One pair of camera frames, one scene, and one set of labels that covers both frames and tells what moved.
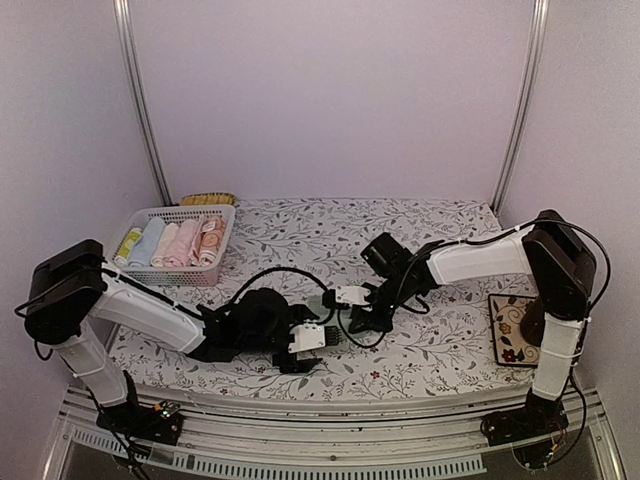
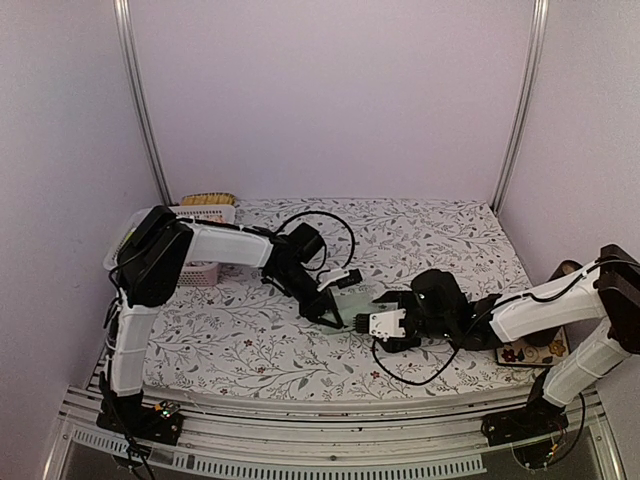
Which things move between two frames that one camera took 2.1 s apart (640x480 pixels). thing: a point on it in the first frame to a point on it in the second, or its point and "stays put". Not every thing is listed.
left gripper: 293,365 to 320,306
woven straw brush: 208,198 stays put
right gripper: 371,323 to 395,345
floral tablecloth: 311,246 stays put
